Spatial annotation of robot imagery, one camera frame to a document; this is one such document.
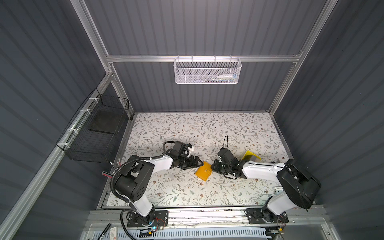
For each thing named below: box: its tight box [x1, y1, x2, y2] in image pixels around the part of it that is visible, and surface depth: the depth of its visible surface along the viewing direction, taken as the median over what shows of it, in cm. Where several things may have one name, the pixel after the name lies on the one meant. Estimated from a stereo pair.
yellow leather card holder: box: [195, 161, 212, 182], surface depth 90 cm
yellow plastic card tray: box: [242, 150, 262, 160], surface depth 96 cm
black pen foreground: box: [97, 223, 112, 240], surface depth 71 cm
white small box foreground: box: [109, 226, 118, 240], surface depth 71 cm
